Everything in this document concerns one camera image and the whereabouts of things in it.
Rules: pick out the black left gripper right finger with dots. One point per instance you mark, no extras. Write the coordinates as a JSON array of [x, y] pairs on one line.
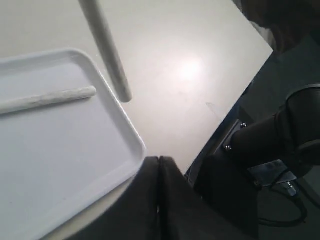
[[183, 215]]

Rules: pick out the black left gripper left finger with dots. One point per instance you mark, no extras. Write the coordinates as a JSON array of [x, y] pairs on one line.
[[134, 216]]

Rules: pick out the white drumstick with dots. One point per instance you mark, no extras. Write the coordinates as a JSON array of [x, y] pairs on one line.
[[102, 35], [38, 101]]

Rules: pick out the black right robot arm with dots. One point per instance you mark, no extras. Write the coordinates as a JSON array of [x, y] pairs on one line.
[[261, 154]]

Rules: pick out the white plastic tray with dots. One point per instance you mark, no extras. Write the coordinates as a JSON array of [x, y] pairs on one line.
[[56, 161]]

